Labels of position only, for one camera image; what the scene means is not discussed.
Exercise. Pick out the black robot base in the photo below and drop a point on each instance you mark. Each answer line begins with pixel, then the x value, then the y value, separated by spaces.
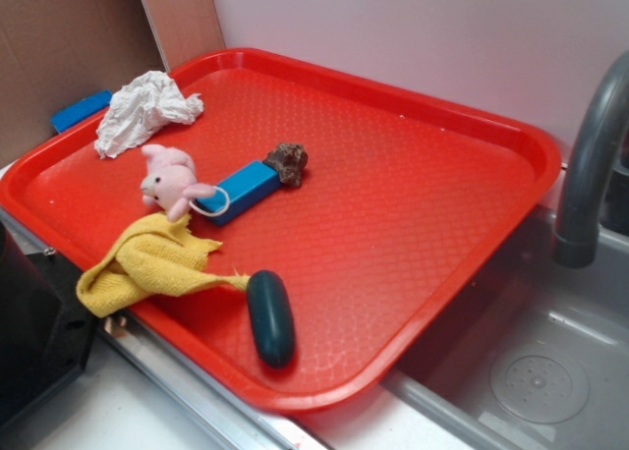
pixel 46 333

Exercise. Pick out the yellow cloth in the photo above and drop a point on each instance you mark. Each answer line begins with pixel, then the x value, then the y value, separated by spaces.
pixel 153 256

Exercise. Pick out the brown lumpy toy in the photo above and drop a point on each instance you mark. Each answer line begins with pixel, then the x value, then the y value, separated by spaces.
pixel 289 160

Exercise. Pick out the blue rectangular block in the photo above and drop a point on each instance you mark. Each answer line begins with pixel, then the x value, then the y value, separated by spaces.
pixel 238 193

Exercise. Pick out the red plastic tray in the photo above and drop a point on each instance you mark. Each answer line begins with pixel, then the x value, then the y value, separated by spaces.
pixel 404 198

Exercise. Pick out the dark green toy cucumber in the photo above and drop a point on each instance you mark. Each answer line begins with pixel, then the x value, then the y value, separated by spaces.
pixel 271 319

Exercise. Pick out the pink plush bunny toy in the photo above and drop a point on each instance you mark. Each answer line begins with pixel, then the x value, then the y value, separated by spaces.
pixel 171 183

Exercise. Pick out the white crumpled paper towel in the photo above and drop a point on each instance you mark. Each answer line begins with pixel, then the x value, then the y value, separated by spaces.
pixel 142 108

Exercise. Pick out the blue sponge block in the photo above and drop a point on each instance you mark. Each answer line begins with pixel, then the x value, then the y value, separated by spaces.
pixel 80 110

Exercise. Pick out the grey toy sink basin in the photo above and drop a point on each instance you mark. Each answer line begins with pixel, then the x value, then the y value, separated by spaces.
pixel 530 354

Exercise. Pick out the grey toy faucet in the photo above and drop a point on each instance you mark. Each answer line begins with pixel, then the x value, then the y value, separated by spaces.
pixel 595 154

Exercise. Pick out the brown cardboard panel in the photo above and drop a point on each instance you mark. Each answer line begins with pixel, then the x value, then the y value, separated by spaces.
pixel 57 52

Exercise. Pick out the silver metal rail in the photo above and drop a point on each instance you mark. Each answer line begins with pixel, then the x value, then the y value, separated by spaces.
pixel 139 393

